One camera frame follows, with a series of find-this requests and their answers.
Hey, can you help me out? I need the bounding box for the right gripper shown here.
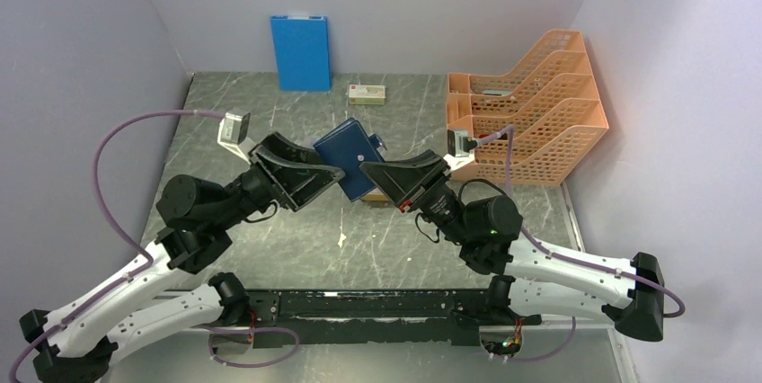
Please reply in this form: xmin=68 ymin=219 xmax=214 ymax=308
xmin=359 ymin=149 xmax=474 ymax=245

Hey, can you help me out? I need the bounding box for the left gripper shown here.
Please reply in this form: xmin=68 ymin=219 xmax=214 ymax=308
xmin=213 ymin=129 xmax=349 ymax=227

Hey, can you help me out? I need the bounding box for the blue card holder wallet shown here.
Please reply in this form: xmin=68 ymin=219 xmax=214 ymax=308
xmin=313 ymin=118 xmax=386 ymax=201

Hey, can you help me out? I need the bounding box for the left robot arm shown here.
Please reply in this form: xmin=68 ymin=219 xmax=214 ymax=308
xmin=20 ymin=132 xmax=344 ymax=382

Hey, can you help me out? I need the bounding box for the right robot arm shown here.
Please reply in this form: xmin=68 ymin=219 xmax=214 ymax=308
xmin=359 ymin=150 xmax=666 ymax=342

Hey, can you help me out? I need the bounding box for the orange oval tray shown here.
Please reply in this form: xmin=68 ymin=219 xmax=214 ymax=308
xmin=360 ymin=189 xmax=390 ymax=203

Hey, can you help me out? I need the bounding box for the small red white box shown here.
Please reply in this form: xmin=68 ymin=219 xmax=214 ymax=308
xmin=347 ymin=84 xmax=386 ymax=105

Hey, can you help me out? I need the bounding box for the red black item in rack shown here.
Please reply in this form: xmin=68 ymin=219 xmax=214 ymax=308
xmin=475 ymin=129 xmax=507 ymax=145

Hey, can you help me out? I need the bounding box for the blue folder box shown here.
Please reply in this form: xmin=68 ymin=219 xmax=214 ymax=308
xmin=270 ymin=15 xmax=332 ymax=92

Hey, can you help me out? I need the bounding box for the orange mesh file rack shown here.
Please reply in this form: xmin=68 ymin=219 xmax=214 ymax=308
xmin=445 ymin=30 xmax=609 ymax=185

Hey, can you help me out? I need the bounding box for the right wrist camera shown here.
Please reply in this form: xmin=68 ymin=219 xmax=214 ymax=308
xmin=443 ymin=129 xmax=477 ymax=172

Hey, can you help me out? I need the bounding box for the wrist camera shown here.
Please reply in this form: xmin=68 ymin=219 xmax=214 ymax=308
xmin=443 ymin=129 xmax=477 ymax=172
xmin=217 ymin=109 xmax=255 ymax=161

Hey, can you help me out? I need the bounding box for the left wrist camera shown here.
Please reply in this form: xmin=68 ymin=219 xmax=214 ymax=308
xmin=217 ymin=109 xmax=255 ymax=161

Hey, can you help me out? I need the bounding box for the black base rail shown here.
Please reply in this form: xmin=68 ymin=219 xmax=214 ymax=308
xmin=213 ymin=289 xmax=542 ymax=348

